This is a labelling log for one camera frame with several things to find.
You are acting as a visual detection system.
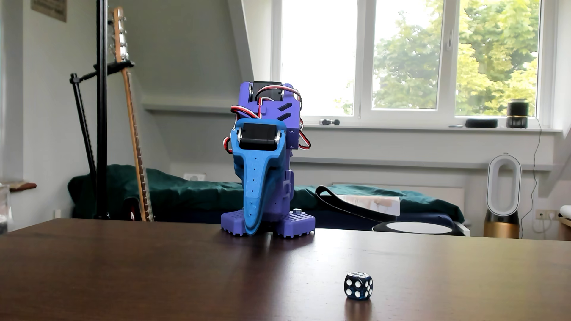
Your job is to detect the blue gripper body with servo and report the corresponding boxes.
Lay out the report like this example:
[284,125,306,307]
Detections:
[238,123,282,151]

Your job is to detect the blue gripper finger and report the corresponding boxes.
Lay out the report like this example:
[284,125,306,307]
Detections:
[230,118,287,236]

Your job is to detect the blue dice with white dots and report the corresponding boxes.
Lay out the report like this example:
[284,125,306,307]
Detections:
[344,272,374,300]

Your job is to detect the wooden neck guitar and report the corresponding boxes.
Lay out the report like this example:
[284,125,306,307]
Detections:
[108,6,155,222]

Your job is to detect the black vertical pole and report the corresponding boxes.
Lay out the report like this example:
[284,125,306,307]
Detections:
[94,0,111,220]

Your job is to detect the white round disc black rim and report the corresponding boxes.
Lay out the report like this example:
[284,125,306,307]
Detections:
[371,221,467,236]

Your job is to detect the black guitar stand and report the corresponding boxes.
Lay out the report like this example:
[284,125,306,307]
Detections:
[69,60,135,179]

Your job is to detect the white radiator panel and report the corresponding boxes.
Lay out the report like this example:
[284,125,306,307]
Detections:
[332,183,465,215]

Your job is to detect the brown wooden shelf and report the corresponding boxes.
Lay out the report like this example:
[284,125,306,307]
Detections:
[0,180,37,193]

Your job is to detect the white and gold bladeless fan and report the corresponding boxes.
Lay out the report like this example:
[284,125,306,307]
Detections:
[484,154,523,239]

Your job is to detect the clear glass container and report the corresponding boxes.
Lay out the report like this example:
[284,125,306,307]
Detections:
[0,185,12,235]

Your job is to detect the black cylindrical speaker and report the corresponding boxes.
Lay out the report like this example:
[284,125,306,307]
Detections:
[507,99,530,129]

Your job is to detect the light wooden furniture piece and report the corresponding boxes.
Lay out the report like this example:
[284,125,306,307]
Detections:
[558,205,571,241]

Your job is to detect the red white black servo cable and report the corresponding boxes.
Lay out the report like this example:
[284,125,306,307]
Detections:
[223,105,260,155]
[255,85,312,151]

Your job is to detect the black strap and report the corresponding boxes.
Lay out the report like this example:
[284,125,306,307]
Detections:
[315,185,398,223]

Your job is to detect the white window frame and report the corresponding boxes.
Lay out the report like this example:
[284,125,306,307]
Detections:
[271,0,559,131]

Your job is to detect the framed wall picture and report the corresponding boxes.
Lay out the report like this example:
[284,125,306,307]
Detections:
[30,0,68,22]

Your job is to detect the thin black power cable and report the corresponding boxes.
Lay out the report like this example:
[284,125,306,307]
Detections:
[520,118,543,226]

